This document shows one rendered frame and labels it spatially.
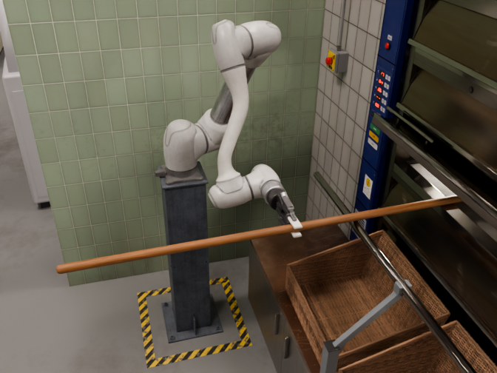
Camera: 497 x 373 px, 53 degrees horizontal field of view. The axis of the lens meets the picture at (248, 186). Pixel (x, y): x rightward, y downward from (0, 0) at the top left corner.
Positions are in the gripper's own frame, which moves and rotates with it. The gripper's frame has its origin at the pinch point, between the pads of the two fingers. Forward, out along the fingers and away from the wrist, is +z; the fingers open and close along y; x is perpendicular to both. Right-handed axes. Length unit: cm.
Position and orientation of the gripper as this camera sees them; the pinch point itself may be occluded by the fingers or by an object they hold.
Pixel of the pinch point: (294, 226)
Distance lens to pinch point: 178.9
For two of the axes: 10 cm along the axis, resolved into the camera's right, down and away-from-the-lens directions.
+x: -9.6, 1.4, -2.5
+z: 2.8, 5.1, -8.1
